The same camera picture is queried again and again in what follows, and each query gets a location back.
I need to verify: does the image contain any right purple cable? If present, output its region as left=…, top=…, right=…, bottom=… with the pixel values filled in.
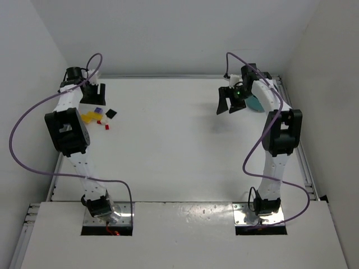
left=223, top=51, right=311, bottom=229

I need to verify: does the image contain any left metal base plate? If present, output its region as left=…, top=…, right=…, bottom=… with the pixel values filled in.
left=83, top=202, right=135, bottom=228

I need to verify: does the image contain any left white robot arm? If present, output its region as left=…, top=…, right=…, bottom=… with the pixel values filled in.
left=44, top=67, right=114, bottom=222

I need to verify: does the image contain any metal base plate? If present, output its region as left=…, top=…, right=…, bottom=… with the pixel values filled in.
left=232, top=203, right=284, bottom=228
left=83, top=202, right=135, bottom=228

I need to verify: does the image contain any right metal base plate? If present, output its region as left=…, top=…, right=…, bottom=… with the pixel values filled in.
left=232, top=203, right=284, bottom=228

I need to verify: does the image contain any purple cable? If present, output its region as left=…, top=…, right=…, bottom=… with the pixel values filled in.
left=8, top=52, right=134, bottom=219
left=223, top=51, right=311, bottom=229

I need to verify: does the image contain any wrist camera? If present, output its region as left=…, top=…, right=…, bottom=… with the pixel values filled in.
left=223, top=73, right=242, bottom=88
left=84, top=69, right=99, bottom=85

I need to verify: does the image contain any purple lego brick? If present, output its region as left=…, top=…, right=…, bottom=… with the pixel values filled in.
left=94, top=107, right=103, bottom=114

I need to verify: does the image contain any yellow lego brick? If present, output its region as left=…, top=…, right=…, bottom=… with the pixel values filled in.
left=85, top=111, right=103, bottom=121

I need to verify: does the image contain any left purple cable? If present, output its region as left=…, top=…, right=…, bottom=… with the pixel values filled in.
left=8, top=52, right=134, bottom=219

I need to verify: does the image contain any aluminium frame rail left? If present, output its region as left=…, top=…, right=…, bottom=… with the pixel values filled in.
left=9, top=154, right=63, bottom=269

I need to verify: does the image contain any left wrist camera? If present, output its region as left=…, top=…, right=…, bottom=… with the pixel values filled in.
left=84, top=69, right=99, bottom=85

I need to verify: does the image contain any black lego plate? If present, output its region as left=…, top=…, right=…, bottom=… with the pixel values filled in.
left=106, top=109, right=117, bottom=119

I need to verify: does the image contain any teal divided round container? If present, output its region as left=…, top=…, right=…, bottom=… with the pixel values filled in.
left=245, top=95, right=265, bottom=113

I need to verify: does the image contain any yellow lego plate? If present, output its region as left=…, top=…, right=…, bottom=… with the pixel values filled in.
left=80, top=114, right=93, bottom=124

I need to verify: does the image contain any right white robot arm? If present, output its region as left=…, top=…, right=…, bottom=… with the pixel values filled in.
left=217, top=64, right=303, bottom=216

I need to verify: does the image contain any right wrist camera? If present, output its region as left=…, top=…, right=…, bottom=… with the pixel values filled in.
left=223, top=73, right=242, bottom=88

